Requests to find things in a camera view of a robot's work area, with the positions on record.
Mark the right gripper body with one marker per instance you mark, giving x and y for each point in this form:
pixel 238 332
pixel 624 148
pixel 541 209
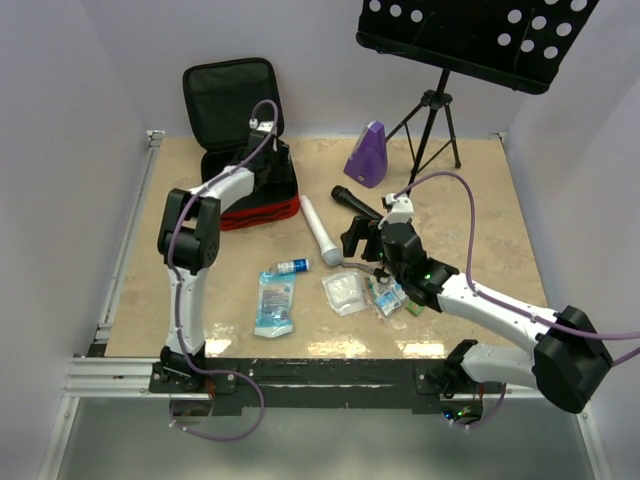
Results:
pixel 383 251

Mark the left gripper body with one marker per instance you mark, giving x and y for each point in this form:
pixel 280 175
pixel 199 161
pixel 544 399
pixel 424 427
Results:
pixel 278 172

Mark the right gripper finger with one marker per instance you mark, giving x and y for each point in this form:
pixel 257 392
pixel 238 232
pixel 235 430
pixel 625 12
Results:
pixel 358 230
pixel 373 250

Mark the white gauze packet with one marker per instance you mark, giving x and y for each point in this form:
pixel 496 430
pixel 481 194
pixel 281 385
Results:
pixel 345 292

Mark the red black medicine case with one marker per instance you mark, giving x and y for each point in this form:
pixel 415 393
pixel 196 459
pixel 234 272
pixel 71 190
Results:
pixel 220 100

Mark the green small box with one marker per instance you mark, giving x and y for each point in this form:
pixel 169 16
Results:
pixel 413 308

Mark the small blue label bottle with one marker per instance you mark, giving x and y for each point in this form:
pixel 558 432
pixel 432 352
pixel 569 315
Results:
pixel 291 266

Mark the blue pouch packet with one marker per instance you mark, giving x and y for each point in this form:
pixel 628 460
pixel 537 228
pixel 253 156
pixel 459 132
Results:
pixel 275 298

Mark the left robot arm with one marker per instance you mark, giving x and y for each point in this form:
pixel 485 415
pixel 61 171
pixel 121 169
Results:
pixel 251 185

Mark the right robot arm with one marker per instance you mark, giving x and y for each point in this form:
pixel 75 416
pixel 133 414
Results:
pixel 557 353

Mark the black microphone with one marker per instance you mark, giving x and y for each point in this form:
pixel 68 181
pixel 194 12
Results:
pixel 346 198

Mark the bandage packets pile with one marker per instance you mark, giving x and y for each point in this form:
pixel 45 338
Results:
pixel 386 296

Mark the purple metronome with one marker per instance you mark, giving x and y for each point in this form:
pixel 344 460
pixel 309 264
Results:
pixel 367 163

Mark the black music stand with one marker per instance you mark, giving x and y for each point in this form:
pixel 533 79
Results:
pixel 514 44

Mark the black handled scissors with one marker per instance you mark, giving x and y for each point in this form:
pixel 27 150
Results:
pixel 368 269

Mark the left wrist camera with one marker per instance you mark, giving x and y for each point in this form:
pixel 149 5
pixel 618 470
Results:
pixel 266 127

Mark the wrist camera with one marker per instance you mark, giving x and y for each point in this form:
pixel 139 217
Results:
pixel 266 127
pixel 399 209

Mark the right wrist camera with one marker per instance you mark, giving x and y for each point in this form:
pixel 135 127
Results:
pixel 399 209

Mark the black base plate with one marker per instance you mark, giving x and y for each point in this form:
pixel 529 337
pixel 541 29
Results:
pixel 407 384

